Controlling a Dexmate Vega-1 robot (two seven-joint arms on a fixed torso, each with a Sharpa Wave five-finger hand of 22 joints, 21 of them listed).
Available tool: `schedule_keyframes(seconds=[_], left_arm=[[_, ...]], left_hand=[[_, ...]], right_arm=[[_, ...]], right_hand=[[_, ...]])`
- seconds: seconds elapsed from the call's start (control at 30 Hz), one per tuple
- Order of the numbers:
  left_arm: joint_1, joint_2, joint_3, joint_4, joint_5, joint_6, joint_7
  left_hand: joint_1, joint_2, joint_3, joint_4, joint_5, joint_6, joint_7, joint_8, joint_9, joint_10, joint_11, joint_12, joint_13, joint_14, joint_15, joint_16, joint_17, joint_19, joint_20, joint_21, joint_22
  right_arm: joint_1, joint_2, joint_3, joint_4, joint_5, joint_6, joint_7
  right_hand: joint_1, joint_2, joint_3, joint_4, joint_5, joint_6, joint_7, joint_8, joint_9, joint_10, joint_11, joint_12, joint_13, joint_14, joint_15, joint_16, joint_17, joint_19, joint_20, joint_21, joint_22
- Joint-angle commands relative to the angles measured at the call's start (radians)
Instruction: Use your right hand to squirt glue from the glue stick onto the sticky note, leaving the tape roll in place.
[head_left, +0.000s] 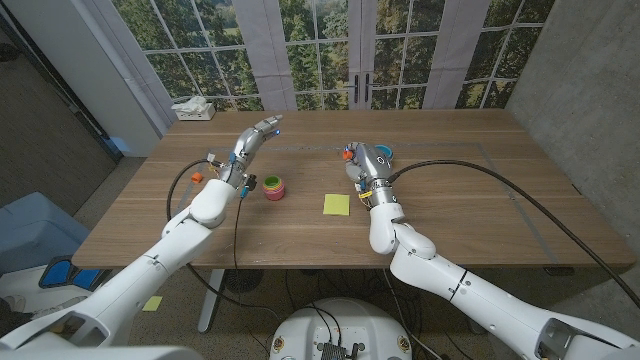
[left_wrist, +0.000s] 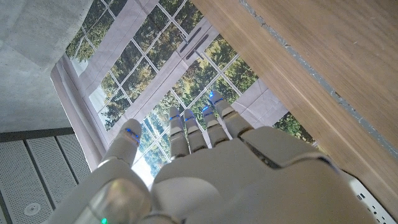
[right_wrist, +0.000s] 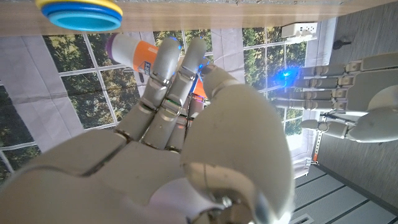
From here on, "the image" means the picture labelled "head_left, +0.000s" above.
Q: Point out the glue stick with orange cap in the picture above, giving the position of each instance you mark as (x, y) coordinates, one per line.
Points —
(347, 155)

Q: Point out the dark trouser leg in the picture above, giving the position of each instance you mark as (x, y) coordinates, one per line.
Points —
(10, 321)

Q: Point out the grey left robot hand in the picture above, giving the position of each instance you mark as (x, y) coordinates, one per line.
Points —
(247, 145)

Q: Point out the blue and black pad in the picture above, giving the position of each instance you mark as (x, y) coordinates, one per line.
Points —
(65, 274)

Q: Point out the yellow sticky note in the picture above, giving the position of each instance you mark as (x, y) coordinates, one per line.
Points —
(336, 205)

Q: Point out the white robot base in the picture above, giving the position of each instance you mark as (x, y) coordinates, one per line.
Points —
(340, 325)

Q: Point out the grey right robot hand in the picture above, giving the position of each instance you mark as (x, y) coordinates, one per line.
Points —
(372, 165)

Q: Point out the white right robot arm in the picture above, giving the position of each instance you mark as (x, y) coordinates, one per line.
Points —
(475, 300)

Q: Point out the printed window backdrop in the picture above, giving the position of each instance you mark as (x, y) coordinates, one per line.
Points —
(320, 50)

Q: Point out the pink stacking cup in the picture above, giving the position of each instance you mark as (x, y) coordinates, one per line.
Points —
(274, 194)

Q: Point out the white table leg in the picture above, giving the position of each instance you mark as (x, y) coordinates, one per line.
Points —
(210, 305)

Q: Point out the grey table leg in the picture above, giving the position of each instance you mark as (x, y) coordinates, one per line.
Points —
(476, 328)

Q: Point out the small orange cap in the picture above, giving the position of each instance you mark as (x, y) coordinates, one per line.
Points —
(197, 177)

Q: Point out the white tissue box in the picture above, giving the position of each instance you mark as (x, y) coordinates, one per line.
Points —
(196, 112)

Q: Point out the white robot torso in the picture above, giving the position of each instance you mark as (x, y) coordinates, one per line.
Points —
(100, 354)

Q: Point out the yellow paper note on floor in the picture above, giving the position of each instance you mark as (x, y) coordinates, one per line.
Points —
(152, 303)

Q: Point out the white grey sneaker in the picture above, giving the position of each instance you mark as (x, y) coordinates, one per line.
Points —
(12, 301)
(60, 305)

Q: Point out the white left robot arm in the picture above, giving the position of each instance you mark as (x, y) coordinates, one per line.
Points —
(140, 280)

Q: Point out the blue-grey storage bin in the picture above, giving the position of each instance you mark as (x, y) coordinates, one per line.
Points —
(35, 230)

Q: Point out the green stacking cup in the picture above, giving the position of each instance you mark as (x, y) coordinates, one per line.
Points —
(271, 181)

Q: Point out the black round device under table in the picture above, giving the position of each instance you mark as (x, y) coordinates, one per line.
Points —
(243, 281)

